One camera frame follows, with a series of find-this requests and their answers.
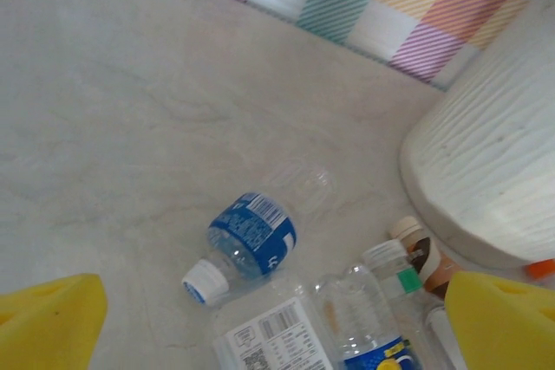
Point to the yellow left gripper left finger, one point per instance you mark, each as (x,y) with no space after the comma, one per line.
(47,326)

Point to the white ribbed plastic bin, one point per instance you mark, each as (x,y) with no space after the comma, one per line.
(485,149)

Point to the dark blue label bottle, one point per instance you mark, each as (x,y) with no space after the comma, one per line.
(256,231)

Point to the clear bottle white barcode label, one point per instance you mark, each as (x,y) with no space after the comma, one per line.
(277,335)

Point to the orange cap clear bottle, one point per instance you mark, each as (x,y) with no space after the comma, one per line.
(542,269)

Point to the blue yellow label bottle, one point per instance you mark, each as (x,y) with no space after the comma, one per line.
(355,313)

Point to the green tag white cap bottle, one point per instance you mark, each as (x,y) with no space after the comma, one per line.
(390,266)

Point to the brown bottle beige cap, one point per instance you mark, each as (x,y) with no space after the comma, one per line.
(422,257)

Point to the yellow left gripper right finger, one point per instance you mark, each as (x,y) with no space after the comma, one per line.
(507,331)

